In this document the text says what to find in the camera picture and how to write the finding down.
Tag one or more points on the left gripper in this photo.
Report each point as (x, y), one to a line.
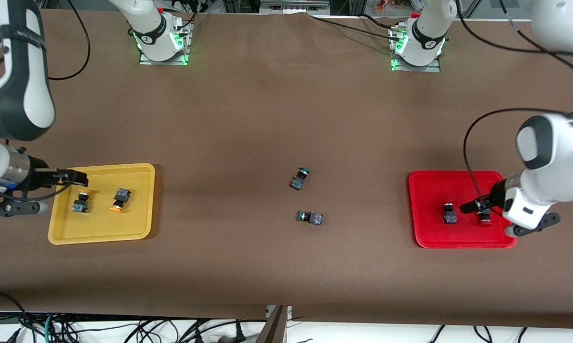
(496, 196)

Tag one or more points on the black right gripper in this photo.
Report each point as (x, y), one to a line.
(42, 179)

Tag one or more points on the red mushroom push button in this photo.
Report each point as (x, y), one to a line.
(450, 218)
(485, 220)

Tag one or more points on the yellow mushroom push button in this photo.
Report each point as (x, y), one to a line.
(79, 206)
(122, 194)

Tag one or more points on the red plastic tray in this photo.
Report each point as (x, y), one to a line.
(439, 190)

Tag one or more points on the yellow plastic tray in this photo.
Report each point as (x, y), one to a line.
(103, 224)

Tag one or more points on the brown table cover sheet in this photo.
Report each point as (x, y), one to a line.
(267, 119)

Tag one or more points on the grey metal box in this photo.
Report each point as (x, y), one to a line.
(293, 6)

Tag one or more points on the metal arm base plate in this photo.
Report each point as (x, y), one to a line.
(165, 62)
(415, 69)

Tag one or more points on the green push button switch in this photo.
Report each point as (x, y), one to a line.
(316, 219)
(296, 183)

